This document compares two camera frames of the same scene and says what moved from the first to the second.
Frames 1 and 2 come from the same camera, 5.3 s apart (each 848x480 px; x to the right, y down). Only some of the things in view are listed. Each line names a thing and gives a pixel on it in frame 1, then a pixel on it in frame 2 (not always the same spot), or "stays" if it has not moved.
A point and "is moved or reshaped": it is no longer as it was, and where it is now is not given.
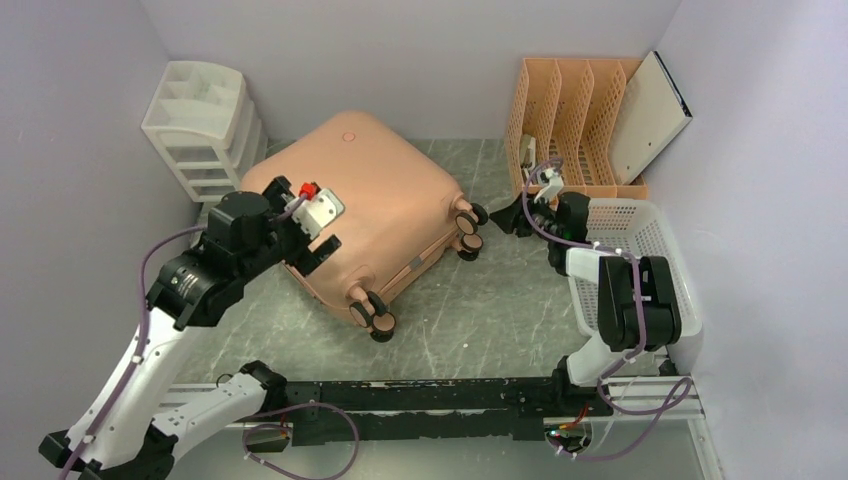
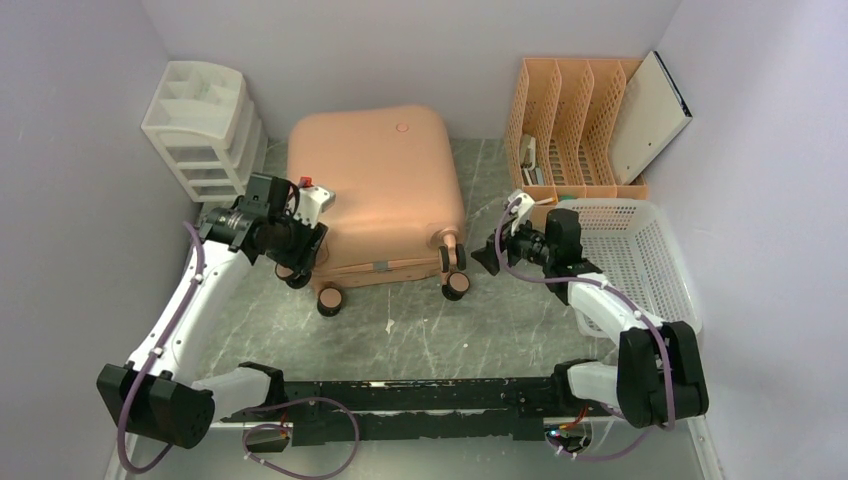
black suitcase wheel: (374, 315) to (329, 301)
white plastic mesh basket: (637, 229) stays
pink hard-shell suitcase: (400, 213) is moved or reshaped
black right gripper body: (535, 218) to (525, 244)
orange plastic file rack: (578, 112) stays
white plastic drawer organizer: (204, 122) stays
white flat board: (653, 112) stays
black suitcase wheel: (467, 223) to (457, 284)
